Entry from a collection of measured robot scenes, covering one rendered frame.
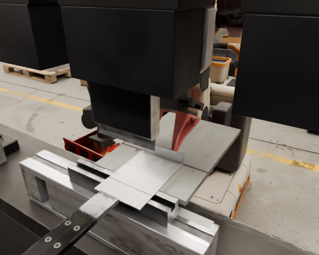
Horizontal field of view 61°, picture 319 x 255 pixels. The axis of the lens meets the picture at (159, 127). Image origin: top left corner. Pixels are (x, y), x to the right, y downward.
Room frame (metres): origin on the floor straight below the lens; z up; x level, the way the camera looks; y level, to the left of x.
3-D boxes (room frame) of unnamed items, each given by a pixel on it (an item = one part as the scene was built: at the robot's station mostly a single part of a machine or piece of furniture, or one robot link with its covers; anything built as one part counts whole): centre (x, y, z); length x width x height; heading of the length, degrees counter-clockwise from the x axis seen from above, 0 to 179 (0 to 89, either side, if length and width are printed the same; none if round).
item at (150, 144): (0.33, 0.05, 1.13); 0.10 x 0.02 x 0.10; 58
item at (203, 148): (0.45, -0.03, 1.00); 0.26 x 0.18 x 0.01; 148
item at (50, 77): (4.57, 1.94, 0.07); 1.20 x 0.80 x 0.14; 59
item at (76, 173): (0.34, 0.07, 0.98); 0.20 x 0.03 x 0.03; 58
